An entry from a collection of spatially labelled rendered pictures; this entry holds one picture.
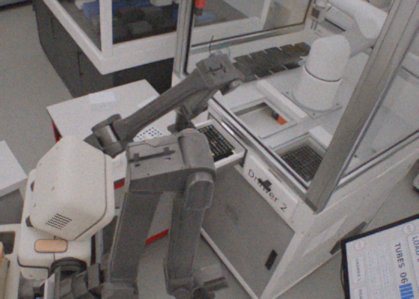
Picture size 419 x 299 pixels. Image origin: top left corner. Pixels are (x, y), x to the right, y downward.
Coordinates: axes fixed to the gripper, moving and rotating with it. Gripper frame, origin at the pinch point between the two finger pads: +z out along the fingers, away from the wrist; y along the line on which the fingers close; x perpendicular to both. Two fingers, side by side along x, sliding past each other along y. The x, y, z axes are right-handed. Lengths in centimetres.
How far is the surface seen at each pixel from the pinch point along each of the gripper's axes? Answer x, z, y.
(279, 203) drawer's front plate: 43.2, 4.9, -20.2
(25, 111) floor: -157, 111, 41
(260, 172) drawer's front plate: 28.8, 1.2, -20.8
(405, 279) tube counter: 92, -28, -16
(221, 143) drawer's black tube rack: 7.2, 4.4, -17.3
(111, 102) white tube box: -50, 19, 8
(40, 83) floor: -190, 117, 18
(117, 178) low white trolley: -6.3, 16.3, 26.5
